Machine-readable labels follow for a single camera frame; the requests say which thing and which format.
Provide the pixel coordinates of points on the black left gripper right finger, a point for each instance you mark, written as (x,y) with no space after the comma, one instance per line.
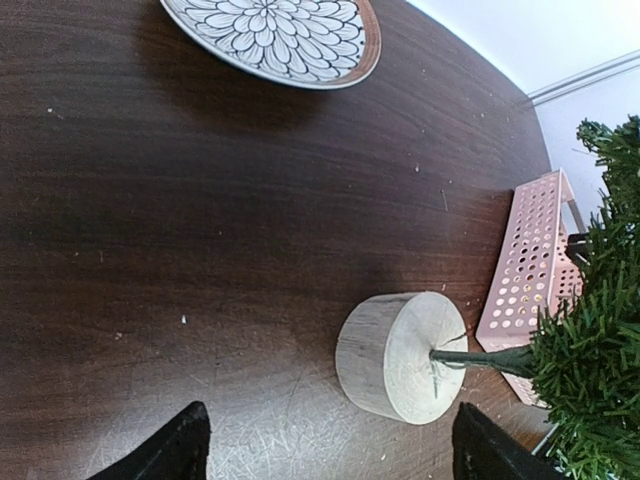
(482,450)

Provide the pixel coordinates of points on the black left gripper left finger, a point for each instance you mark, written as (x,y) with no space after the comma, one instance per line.
(178,450)

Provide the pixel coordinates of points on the small green christmas tree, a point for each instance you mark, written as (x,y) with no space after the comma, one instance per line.
(404,356)

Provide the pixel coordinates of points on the pink perforated plastic basket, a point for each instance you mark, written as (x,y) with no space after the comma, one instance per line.
(533,274)

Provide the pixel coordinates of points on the floral patterned ceramic plate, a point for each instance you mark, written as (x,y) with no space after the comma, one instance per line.
(312,45)

